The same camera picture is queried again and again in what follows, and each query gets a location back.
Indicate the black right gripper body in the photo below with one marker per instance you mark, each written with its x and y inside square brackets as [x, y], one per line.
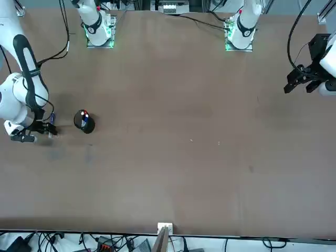
[34, 127]

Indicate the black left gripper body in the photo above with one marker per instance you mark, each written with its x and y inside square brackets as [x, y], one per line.
[317, 47]

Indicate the purple marker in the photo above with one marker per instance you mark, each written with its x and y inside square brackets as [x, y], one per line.
[53, 118]

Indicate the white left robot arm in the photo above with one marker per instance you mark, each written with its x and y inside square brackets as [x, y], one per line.
[245, 23]

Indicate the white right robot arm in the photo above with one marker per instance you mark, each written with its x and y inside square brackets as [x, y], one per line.
[15, 89]

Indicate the blue marker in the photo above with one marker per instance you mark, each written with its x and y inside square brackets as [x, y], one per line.
[84, 121]

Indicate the black mesh pen holder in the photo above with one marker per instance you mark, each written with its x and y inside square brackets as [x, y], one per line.
[89, 127]

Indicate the black power brick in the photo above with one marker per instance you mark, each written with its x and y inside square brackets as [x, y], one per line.
[18, 245]

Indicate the white power strip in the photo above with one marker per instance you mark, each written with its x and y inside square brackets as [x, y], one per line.
[170, 9]

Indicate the aluminium frame profile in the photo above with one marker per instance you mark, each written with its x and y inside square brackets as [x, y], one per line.
[21, 9]
[323, 15]

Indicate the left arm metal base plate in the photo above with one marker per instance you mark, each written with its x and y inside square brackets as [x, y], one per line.
[228, 26]

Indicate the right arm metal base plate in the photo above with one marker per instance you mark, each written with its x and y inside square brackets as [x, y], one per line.
[112, 31]

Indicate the aluminium camera post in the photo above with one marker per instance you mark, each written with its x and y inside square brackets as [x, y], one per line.
[161, 239]

